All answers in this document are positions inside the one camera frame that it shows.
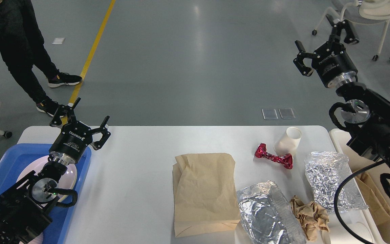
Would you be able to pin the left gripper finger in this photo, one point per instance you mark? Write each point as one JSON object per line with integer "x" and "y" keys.
{"x": 64, "y": 115}
{"x": 102, "y": 129}

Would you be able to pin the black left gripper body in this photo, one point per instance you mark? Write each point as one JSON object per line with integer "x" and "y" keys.
{"x": 72, "y": 142}

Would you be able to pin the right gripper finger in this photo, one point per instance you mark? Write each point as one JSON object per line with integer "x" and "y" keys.
{"x": 301, "y": 56}
{"x": 342, "y": 30}

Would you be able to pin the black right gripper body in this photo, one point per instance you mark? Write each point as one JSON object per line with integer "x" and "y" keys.
{"x": 331, "y": 61}

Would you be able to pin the pink plate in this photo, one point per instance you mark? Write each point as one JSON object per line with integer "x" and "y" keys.
{"x": 69, "y": 176}

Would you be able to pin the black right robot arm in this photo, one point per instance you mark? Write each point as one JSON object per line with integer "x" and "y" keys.
{"x": 365, "y": 115}

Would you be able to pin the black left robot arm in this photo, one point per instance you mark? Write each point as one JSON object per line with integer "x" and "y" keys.
{"x": 54, "y": 169}

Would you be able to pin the white chair on wheels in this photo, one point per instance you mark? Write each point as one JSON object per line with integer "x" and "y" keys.
{"x": 361, "y": 12}

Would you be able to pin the floor socket plates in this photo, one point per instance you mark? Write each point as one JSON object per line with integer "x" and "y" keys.
{"x": 276, "y": 113}

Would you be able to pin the blue plastic tray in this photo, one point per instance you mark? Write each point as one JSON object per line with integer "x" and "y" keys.
{"x": 14, "y": 160}

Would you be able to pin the white floor label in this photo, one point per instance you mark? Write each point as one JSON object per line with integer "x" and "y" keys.
{"x": 58, "y": 41}

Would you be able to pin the white paper cup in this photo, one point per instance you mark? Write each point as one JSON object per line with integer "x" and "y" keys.
{"x": 288, "y": 142}

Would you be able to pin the red foil wrapper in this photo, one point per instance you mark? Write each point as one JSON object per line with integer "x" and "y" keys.
{"x": 286, "y": 160}

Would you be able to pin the person in black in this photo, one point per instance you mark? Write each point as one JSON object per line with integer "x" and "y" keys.
{"x": 22, "y": 47}

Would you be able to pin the crumpled foil sheet right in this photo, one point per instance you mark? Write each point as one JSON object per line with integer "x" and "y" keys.
{"x": 325, "y": 171}

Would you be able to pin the brown paper bag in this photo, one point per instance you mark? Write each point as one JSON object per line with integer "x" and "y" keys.
{"x": 204, "y": 192}

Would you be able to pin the crumpled brown paper ball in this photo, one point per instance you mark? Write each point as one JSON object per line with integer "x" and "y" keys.
{"x": 312, "y": 217}

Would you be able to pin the brown paper in bin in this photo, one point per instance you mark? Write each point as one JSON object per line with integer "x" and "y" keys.
{"x": 378, "y": 206}

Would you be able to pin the beige waste bin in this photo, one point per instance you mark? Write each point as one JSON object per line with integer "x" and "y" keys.
{"x": 372, "y": 224}

